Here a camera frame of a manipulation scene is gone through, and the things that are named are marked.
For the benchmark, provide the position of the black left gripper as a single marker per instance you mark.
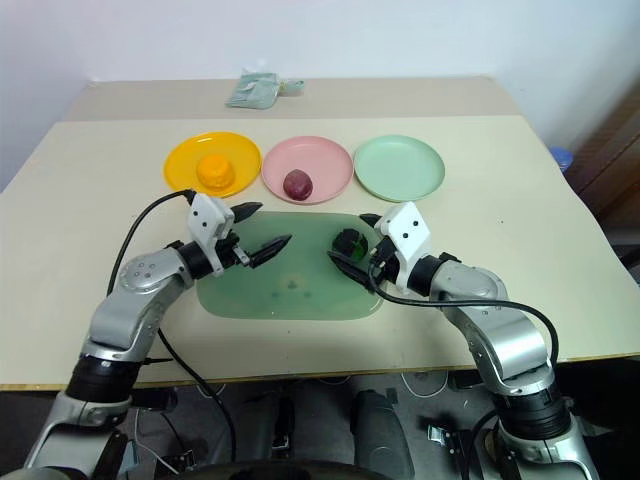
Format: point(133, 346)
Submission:
point(229, 251)

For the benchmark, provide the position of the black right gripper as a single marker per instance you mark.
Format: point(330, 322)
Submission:
point(384, 274)

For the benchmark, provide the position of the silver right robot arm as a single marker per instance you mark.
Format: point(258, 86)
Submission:
point(500, 340)

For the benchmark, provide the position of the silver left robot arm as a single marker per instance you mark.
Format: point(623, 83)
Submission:
point(140, 300)

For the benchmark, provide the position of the yellow plate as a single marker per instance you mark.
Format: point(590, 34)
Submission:
point(240, 150)

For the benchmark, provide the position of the light green plate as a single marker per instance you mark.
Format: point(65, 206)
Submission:
point(400, 165)

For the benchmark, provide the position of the pink plate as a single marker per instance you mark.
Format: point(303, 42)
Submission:
point(322, 157)

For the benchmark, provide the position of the dark green toy vegetable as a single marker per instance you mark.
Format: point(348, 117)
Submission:
point(346, 240)

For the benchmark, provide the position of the translucent green tray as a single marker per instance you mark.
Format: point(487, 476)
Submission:
point(290, 272)

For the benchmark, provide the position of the dark red toy fruit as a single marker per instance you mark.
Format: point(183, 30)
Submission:
point(297, 185)

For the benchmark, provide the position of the orange toy fruit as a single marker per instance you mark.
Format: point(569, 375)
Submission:
point(215, 171)

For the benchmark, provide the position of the small pale green object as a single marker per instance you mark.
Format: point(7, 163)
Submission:
point(292, 87)

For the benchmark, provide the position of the dark grey rounded shape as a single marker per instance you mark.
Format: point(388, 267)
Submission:
point(382, 435)

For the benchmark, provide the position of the blue bottle cap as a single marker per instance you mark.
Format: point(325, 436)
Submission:
point(562, 159)

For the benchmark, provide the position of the brown wooden furniture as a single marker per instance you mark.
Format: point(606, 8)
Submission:
point(610, 175)

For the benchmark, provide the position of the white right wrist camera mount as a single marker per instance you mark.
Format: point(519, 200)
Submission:
point(407, 225)

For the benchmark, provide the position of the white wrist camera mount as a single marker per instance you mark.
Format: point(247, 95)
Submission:
point(207, 215)
point(407, 225)

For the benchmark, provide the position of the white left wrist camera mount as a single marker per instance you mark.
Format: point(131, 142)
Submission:
point(207, 215)

